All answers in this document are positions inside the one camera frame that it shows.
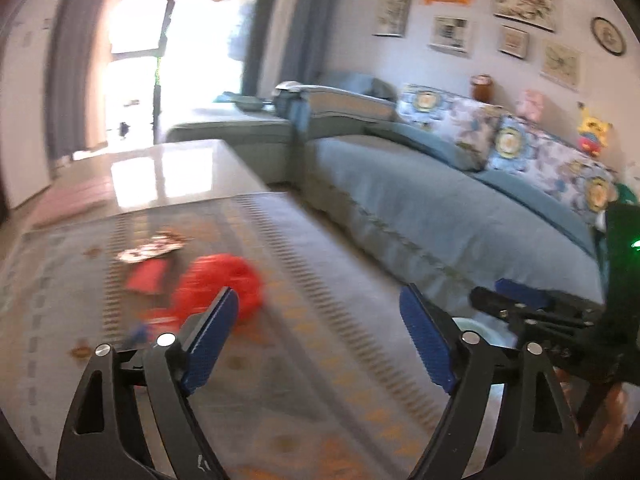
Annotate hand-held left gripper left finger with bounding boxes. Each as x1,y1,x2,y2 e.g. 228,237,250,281
56,286,241,480

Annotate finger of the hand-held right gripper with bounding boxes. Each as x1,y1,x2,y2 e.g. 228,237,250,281
494,278,603,313
469,286,596,331

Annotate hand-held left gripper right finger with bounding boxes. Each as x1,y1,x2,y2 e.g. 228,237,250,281
398,282,586,480

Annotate red plastic bag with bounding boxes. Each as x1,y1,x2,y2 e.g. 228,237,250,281
167,255,263,328

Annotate flat red packet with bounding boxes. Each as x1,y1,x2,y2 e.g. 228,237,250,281
125,257,172,294

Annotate blue grey sofa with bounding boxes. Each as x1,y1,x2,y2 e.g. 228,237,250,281
165,71,616,311

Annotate red white snack wrapper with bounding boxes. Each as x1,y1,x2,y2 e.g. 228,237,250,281
115,231,187,264

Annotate yellow plush toy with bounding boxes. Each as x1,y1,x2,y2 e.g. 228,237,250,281
575,101,614,154

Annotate blue cushion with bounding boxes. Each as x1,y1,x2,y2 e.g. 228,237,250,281
365,122,483,172

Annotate pink plush toy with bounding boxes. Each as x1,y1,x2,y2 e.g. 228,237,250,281
517,89,546,121

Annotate brown owl toy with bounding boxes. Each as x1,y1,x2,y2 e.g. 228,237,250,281
470,74,496,104

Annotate folded throw on sofa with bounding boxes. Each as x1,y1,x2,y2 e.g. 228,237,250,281
272,81,312,107

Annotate white framed print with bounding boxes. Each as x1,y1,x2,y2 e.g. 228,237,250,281
429,16,473,56

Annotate grey curtain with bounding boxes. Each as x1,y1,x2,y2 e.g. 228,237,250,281
47,0,133,161
240,0,346,100

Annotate hanging dark clothes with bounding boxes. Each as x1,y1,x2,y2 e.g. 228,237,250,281
227,0,257,61

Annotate pale floral wall picture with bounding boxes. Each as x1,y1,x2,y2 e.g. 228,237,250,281
540,40,582,92

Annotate round wall plate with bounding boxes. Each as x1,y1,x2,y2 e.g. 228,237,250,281
591,16,627,57

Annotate small square wall picture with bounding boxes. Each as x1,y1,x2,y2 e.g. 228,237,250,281
497,25,530,59

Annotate large floral wall picture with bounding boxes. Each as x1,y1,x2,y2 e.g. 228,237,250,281
492,0,556,33

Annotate tall framed wall picture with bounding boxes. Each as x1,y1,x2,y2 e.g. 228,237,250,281
374,0,412,37

